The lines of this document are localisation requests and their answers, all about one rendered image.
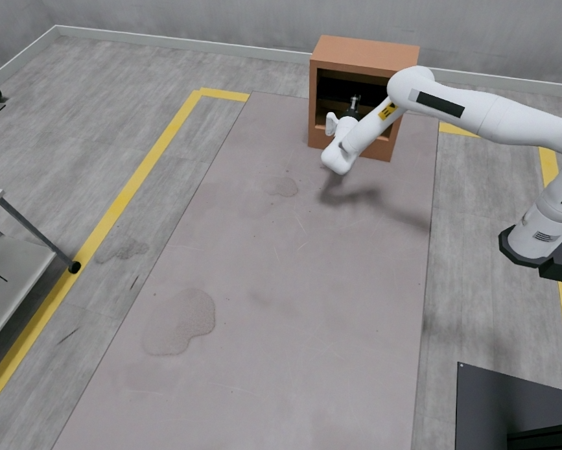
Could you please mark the brown open-front cabinet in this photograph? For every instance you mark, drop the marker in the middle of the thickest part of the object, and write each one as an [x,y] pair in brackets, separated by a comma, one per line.
[366,61]

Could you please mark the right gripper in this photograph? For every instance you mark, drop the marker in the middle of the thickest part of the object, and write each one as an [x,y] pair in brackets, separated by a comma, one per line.
[352,110]

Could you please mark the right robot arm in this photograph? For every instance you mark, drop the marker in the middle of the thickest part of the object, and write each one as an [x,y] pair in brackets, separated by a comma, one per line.
[497,119]

